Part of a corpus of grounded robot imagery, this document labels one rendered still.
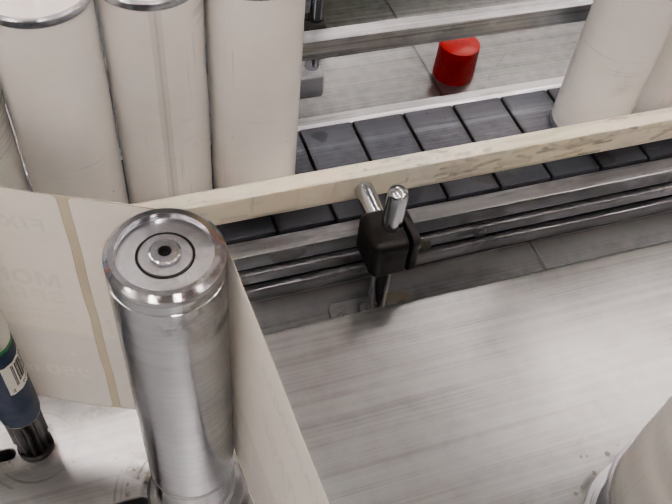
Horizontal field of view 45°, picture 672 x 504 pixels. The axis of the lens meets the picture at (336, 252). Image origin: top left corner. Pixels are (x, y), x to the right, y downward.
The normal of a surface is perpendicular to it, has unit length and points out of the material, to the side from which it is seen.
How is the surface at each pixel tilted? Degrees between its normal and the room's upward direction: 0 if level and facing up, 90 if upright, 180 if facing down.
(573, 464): 0
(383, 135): 0
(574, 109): 90
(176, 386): 90
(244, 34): 90
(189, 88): 90
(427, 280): 0
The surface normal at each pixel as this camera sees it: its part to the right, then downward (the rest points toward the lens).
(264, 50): 0.25, 0.77
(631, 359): 0.08, -0.62
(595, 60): -0.71, 0.51
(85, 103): 0.70, 0.59
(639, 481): -0.99, -0.07
